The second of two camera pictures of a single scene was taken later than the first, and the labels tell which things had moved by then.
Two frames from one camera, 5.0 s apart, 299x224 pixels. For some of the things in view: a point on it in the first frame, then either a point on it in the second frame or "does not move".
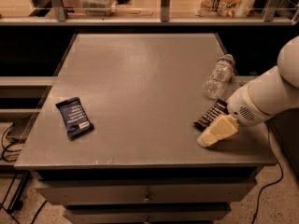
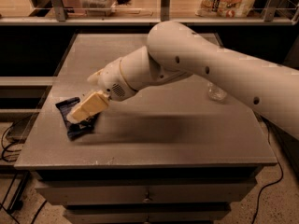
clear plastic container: [99, 1] does not move
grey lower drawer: [146, 215] does not move
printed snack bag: [225, 1] does not move
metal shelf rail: [62, 20] does not move
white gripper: [241, 106] to [111, 79]
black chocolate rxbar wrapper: [214, 113] to [86, 126]
